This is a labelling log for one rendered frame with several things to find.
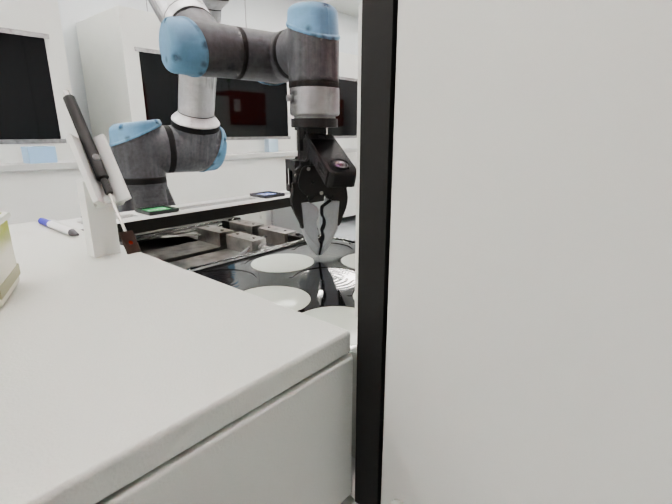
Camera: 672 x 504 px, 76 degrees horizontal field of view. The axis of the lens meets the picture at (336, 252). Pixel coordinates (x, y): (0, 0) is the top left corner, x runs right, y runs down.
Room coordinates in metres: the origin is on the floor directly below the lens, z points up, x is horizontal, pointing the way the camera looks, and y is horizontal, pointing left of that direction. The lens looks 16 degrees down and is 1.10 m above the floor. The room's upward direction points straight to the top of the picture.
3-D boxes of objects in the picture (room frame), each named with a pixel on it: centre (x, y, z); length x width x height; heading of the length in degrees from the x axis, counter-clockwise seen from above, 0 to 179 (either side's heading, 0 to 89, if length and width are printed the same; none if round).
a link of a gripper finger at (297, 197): (0.66, 0.05, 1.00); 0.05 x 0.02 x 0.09; 111
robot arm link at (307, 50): (0.69, 0.04, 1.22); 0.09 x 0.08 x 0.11; 37
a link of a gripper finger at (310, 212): (0.68, 0.05, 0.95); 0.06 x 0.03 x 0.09; 21
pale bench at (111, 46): (4.41, 1.25, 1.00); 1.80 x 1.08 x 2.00; 139
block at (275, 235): (0.86, 0.12, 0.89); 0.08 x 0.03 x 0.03; 49
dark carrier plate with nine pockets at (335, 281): (0.58, 0.01, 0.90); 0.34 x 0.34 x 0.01; 49
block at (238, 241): (0.80, 0.17, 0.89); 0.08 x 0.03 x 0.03; 49
